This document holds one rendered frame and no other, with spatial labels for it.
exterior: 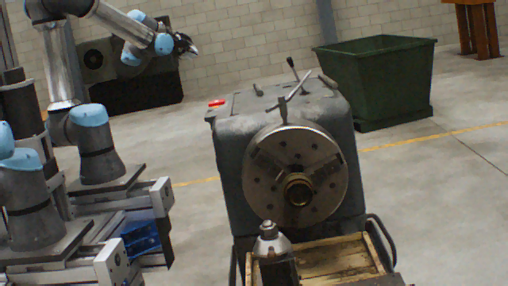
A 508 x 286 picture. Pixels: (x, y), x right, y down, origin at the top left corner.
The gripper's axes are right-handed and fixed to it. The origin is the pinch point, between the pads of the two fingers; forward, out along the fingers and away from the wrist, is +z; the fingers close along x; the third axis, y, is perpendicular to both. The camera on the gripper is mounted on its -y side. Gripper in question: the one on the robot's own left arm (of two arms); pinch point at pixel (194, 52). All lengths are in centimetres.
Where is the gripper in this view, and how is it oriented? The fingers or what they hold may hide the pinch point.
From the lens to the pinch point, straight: 248.9
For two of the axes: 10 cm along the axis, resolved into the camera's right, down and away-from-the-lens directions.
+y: 4.8, 5.9, -6.5
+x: 6.2, -7.5, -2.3
